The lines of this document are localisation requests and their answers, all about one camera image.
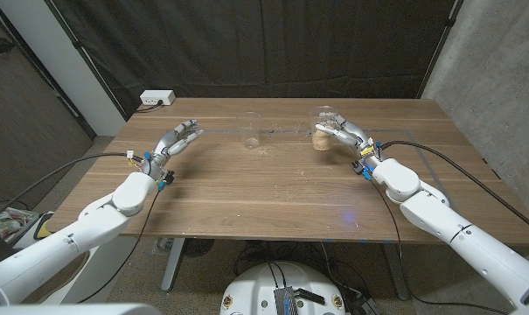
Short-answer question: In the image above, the yellow and black object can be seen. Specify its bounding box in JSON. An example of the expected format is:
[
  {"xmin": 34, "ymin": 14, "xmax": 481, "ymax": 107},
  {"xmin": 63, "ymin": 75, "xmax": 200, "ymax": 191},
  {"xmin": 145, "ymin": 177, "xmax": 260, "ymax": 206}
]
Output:
[{"xmin": 32, "ymin": 211, "xmax": 55, "ymax": 241}]

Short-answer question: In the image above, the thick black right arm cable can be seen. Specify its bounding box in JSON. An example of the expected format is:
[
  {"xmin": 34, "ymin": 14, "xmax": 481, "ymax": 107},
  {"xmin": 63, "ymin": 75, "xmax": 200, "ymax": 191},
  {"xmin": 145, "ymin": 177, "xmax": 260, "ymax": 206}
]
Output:
[{"xmin": 379, "ymin": 140, "xmax": 529, "ymax": 237}]

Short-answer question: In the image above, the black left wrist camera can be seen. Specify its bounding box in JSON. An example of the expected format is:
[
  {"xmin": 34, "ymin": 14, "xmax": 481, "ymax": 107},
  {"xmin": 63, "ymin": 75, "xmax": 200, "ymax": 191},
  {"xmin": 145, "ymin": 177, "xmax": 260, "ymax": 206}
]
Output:
[{"xmin": 157, "ymin": 170, "xmax": 176, "ymax": 193}]

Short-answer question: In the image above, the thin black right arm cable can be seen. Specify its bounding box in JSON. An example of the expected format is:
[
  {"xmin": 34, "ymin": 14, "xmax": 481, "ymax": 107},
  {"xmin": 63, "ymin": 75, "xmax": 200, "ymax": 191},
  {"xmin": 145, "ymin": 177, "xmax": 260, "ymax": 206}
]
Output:
[{"xmin": 371, "ymin": 178, "xmax": 510, "ymax": 315}]

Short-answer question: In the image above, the clear plastic cup holding sugar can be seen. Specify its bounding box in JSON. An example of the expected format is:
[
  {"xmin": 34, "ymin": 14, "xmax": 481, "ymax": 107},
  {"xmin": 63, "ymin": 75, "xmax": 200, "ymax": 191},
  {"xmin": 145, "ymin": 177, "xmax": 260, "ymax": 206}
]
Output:
[{"xmin": 308, "ymin": 105, "xmax": 340, "ymax": 152}]

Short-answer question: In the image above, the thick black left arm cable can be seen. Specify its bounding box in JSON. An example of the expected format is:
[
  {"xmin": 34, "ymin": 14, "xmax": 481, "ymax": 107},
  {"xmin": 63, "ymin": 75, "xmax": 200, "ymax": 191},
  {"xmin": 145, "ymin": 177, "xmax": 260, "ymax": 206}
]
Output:
[{"xmin": 0, "ymin": 151, "xmax": 145, "ymax": 224}]

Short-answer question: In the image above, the black backdrop stand pole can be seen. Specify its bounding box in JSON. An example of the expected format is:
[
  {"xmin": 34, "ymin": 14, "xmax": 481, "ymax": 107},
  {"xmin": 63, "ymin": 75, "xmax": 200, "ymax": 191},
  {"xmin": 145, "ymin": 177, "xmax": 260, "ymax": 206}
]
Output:
[
  {"xmin": 415, "ymin": 0, "xmax": 463, "ymax": 100},
  {"xmin": 44, "ymin": 0, "xmax": 129, "ymax": 122}
]

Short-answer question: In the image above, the colourful patterned cloth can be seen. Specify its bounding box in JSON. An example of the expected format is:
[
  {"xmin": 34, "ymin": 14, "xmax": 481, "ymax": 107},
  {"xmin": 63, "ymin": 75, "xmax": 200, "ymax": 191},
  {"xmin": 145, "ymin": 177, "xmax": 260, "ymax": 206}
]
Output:
[{"xmin": 0, "ymin": 201, "xmax": 40, "ymax": 237}]

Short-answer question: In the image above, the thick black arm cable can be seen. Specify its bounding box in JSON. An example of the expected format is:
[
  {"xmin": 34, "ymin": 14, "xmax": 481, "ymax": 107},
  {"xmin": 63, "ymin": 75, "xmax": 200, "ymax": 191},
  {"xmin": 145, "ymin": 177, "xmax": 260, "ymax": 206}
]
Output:
[
  {"xmin": 0, "ymin": 151, "xmax": 145, "ymax": 224},
  {"xmin": 379, "ymin": 140, "xmax": 529, "ymax": 237}
]

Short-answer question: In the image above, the black power strip cable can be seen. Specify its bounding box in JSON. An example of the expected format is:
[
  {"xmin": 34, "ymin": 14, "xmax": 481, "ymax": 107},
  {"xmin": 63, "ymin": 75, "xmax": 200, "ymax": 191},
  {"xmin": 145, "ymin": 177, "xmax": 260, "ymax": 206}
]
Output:
[{"xmin": 135, "ymin": 100, "xmax": 164, "ymax": 114}]

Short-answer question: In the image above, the round black floor fan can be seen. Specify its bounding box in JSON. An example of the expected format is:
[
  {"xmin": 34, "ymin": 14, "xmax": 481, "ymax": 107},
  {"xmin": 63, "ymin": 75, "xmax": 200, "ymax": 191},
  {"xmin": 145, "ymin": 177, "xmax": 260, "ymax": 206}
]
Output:
[{"xmin": 183, "ymin": 238, "xmax": 215, "ymax": 258}]

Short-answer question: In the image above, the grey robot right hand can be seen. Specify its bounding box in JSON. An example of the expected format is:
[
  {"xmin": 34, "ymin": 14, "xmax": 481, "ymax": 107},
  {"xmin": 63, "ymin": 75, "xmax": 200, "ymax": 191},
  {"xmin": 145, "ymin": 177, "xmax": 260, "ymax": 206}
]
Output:
[{"xmin": 315, "ymin": 111, "xmax": 381, "ymax": 170}]

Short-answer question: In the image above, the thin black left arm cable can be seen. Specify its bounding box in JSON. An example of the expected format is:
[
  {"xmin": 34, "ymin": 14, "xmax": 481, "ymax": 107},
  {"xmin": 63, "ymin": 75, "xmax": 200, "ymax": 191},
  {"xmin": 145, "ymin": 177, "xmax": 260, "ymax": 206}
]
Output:
[{"xmin": 75, "ymin": 190, "xmax": 163, "ymax": 305}]

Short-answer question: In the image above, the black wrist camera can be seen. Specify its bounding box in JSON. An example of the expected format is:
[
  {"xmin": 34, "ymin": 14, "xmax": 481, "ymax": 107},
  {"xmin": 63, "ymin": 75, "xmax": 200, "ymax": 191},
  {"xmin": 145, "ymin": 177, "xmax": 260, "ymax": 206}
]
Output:
[
  {"xmin": 352, "ymin": 160, "xmax": 374, "ymax": 181},
  {"xmin": 157, "ymin": 170, "xmax": 176, "ymax": 193}
]

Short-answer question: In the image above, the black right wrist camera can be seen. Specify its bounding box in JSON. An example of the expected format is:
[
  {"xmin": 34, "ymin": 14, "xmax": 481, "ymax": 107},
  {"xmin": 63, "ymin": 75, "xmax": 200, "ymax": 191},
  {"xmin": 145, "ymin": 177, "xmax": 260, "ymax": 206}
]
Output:
[{"xmin": 352, "ymin": 160, "xmax": 374, "ymax": 181}]

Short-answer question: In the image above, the white power strip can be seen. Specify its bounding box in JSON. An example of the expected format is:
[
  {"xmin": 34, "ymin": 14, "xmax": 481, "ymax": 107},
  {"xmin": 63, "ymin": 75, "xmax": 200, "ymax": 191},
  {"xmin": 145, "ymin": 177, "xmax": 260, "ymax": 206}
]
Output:
[{"xmin": 139, "ymin": 89, "xmax": 177, "ymax": 107}]

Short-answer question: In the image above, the white robot torso edge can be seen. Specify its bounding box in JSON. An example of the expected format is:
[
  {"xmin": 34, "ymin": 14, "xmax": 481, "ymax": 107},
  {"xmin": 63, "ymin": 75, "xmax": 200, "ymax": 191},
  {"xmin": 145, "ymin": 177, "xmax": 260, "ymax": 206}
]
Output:
[{"xmin": 0, "ymin": 303, "xmax": 160, "ymax": 315}]

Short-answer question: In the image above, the grey table leg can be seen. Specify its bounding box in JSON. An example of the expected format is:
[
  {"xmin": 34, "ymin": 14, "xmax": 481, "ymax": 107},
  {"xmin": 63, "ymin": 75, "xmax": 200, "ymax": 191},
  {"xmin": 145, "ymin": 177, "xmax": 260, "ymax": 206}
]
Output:
[
  {"xmin": 381, "ymin": 242, "xmax": 410, "ymax": 301},
  {"xmin": 161, "ymin": 238, "xmax": 186, "ymax": 292}
]

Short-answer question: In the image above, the grey finned electronics box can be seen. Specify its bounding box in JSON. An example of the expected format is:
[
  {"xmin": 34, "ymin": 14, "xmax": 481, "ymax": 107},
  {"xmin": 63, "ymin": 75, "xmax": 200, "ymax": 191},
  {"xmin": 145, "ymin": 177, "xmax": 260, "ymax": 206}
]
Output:
[{"xmin": 274, "ymin": 286, "xmax": 299, "ymax": 315}]

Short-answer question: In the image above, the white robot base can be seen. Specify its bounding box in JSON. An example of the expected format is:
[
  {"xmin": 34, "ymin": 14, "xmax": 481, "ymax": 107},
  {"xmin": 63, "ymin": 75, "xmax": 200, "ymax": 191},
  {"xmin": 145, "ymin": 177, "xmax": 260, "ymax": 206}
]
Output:
[{"xmin": 219, "ymin": 261, "xmax": 347, "ymax": 315}]

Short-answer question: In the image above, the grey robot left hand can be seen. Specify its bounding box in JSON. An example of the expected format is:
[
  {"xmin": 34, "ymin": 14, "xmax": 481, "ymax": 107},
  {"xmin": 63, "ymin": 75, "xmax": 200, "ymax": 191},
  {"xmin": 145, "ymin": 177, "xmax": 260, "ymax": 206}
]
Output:
[{"xmin": 141, "ymin": 118, "xmax": 205, "ymax": 180}]

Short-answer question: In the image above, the brown sugar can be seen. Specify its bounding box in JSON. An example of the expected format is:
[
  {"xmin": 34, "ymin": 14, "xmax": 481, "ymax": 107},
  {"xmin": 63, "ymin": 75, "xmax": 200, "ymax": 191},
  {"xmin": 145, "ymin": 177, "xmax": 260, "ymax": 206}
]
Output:
[{"xmin": 311, "ymin": 129, "xmax": 333, "ymax": 152}]

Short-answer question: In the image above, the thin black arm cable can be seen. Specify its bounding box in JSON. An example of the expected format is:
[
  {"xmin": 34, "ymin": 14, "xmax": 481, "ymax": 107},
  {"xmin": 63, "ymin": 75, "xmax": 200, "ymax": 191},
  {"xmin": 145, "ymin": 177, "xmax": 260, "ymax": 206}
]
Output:
[
  {"xmin": 75, "ymin": 190, "xmax": 163, "ymax": 305},
  {"xmin": 371, "ymin": 178, "xmax": 510, "ymax": 315}
]

